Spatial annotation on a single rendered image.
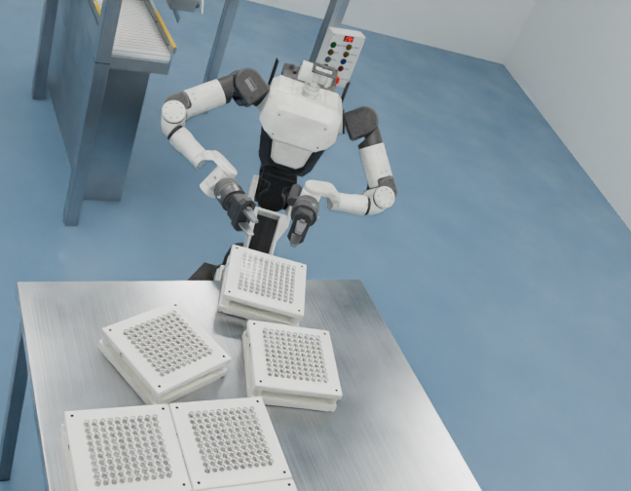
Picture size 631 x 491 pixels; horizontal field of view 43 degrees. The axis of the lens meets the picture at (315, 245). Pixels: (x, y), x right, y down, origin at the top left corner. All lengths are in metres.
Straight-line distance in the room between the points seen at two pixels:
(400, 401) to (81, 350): 0.90
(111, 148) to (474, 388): 2.05
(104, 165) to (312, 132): 1.46
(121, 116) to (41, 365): 1.92
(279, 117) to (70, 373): 1.15
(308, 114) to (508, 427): 1.82
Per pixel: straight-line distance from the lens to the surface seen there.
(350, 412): 2.27
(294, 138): 2.79
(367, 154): 2.84
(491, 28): 7.66
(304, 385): 2.17
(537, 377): 4.21
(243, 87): 2.77
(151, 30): 3.75
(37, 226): 3.87
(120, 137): 3.90
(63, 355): 2.16
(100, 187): 4.05
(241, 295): 2.35
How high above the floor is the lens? 2.42
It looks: 35 degrees down
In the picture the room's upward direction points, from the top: 23 degrees clockwise
